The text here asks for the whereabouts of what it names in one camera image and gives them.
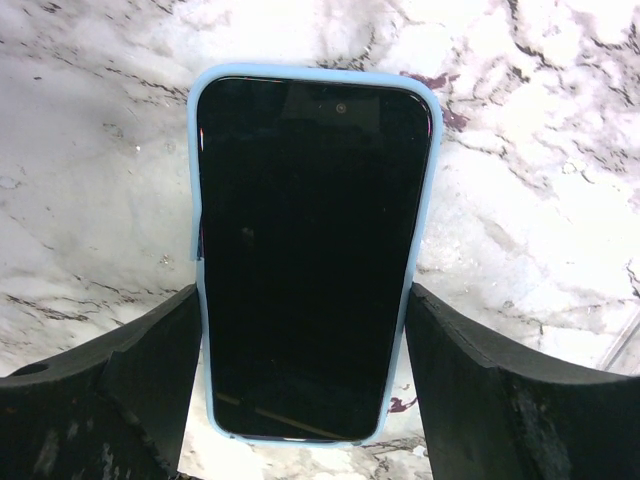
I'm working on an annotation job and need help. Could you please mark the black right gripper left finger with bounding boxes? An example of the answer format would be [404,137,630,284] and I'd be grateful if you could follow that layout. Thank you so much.
[1,285,201,479]

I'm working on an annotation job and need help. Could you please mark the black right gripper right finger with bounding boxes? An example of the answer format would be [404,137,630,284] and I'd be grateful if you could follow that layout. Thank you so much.
[405,285,639,480]

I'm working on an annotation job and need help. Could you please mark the blue cased phone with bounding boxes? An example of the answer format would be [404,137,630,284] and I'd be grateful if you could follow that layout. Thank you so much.
[187,63,443,446]

